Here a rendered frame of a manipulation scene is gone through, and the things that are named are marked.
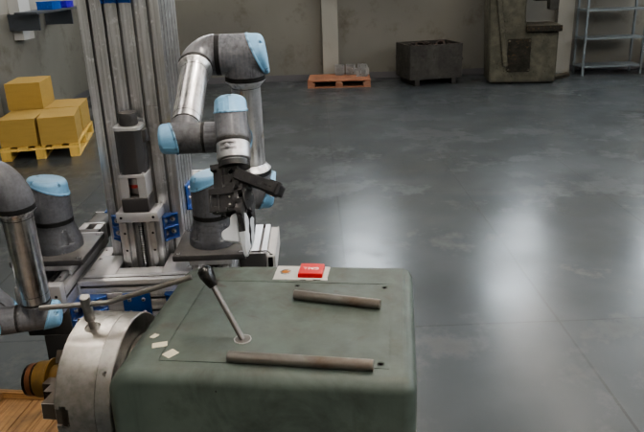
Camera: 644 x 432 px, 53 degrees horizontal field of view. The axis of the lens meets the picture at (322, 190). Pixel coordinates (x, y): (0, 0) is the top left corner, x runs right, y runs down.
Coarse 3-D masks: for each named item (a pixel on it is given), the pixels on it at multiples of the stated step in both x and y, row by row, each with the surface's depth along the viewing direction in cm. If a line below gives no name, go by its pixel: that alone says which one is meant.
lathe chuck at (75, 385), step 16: (80, 320) 144; (96, 320) 144; (112, 320) 144; (80, 336) 140; (96, 336) 139; (64, 352) 137; (80, 352) 137; (96, 352) 136; (64, 368) 135; (80, 368) 135; (96, 368) 135; (64, 384) 134; (80, 384) 134; (64, 400) 134; (80, 400) 133; (80, 416) 134
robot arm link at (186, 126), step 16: (192, 48) 177; (208, 48) 178; (192, 64) 173; (208, 64) 176; (192, 80) 167; (176, 96) 164; (192, 96) 162; (176, 112) 157; (192, 112) 157; (160, 128) 152; (176, 128) 151; (192, 128) 151; (160, 144) 151; (176, 144) 151; (192, 144) 151
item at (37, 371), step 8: (48, 360) 151; (32, 368) 150; (40, 368) 148; (48, 368) 148; (56, 368) 149; (24, 376) 148; (32, 376) 147; (40, 376) 147; (48, 376) 148; (56, 376) 148; (24, 384) 148; (32, 384) 147; (40, 384) 147; (24, 392) 148; (32, 392) 149; (40, 392) 147
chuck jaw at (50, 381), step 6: (48, 378) 147; (54, 378) 146; (42, 384) 144; (48, 384) 144; (54, 384) 144; (48, 390) 142; (54, 390) 142; (48, 396) 139; (54, 396) 139; (42, 402) 137; (48, 402) 137; (54, 402) 137; (42, 408) 137; (48, 408) 137; (54, 408) 137; (60, 408) 135; (42, 414) 137; (48, 414) 137; (54, 414) 137; (60, 414) 135; (66, 414) 135; (60, 420) 135; (66, 420) 135; (66, 426) 136
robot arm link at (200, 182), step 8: (192, 176) 197; (200, 176) 195; (208, 176) 194; (192, 184) 195; (200, 184) 193; (208, 184) 193; (192, 192) 196; (200, 192) 194; (192, 200) 198; (200, 200) 195; (208, 200) 195; (192, 208) 200; (200, 208) 196; (208, 208) 196; (200, 216) 197; (208, 216) 196; (216, 216) 197
